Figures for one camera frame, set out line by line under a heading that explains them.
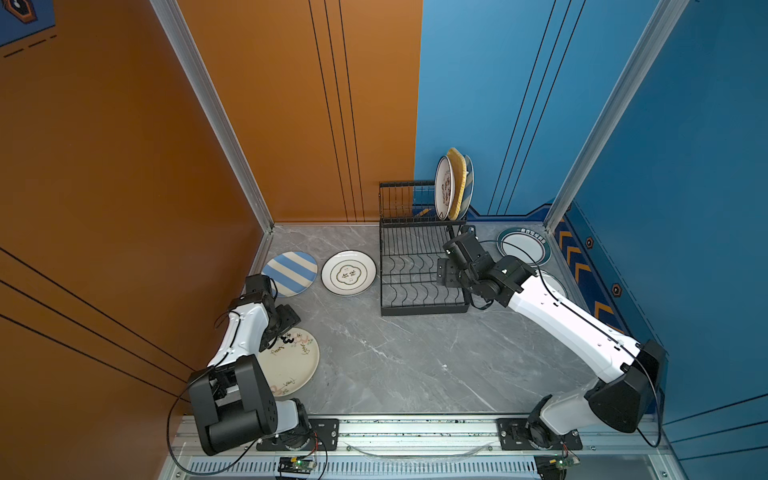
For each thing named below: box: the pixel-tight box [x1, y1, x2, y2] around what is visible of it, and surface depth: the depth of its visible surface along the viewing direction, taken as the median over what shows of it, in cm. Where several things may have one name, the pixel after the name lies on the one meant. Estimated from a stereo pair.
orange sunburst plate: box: [540, 271, 567, 297], surface depth 104 cm
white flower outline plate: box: [320, 249, 377, 296], surface depth 107 cm
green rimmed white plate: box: [496, 227, 552, 267], surface depth 115 cm
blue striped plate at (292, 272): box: [262, 251, 318, 298], surface depth 108 cm
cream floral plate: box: [257, 327, 321, 398], surface depth 88 cm
